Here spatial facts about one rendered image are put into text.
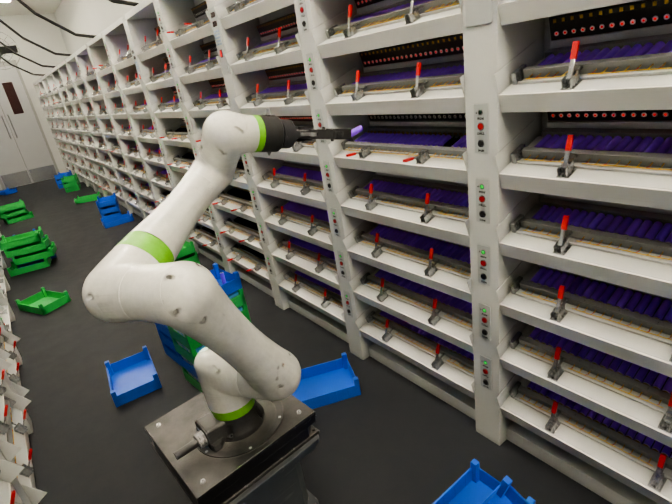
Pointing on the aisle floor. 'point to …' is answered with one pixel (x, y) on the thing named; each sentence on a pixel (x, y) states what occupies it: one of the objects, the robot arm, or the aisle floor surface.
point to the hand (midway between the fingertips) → (338, 133)
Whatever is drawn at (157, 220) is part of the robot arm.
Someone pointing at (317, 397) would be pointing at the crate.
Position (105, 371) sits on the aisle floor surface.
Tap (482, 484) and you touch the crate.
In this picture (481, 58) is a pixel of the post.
